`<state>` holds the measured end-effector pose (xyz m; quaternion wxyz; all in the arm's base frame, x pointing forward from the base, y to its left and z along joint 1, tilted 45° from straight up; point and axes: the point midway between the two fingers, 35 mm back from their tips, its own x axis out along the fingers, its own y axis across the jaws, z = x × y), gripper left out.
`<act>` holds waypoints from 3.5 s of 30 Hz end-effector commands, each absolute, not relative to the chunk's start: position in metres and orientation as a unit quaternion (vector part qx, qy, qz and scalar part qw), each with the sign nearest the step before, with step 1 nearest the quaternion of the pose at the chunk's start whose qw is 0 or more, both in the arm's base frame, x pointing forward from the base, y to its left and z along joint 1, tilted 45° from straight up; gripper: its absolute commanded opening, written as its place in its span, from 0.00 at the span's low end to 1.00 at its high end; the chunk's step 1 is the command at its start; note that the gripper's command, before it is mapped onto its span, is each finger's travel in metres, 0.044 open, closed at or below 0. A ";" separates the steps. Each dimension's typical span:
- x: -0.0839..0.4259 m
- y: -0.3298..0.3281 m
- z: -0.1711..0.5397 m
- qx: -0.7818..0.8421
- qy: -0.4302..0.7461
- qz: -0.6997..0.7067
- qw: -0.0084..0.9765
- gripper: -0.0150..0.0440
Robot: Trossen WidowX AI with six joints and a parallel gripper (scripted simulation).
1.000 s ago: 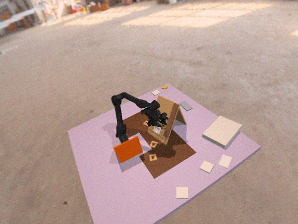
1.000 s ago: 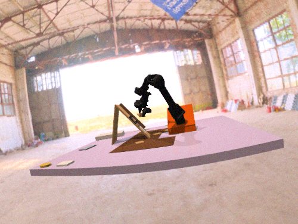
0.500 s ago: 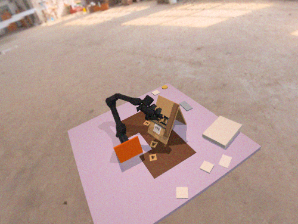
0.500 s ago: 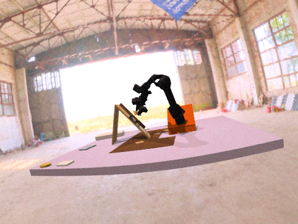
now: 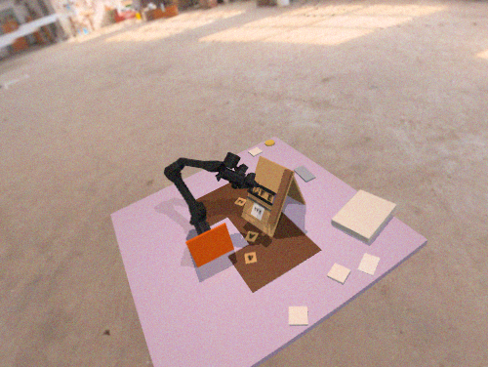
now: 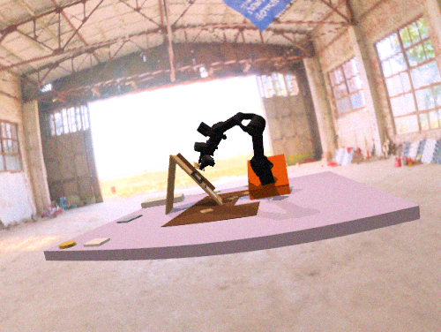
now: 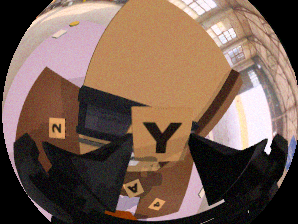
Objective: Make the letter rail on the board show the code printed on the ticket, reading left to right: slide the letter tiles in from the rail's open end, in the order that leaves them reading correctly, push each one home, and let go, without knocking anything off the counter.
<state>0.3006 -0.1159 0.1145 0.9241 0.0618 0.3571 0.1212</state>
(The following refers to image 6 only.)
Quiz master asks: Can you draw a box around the grey flat rectangular tile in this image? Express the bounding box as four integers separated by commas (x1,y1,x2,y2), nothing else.
117,215,142,223

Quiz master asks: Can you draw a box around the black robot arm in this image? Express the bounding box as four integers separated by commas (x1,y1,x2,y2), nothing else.
193,111,274,185

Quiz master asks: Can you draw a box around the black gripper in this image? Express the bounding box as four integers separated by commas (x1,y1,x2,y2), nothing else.
198,140,219,170

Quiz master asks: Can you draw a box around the yellow round disc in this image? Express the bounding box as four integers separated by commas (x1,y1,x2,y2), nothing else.
59,241,76,249

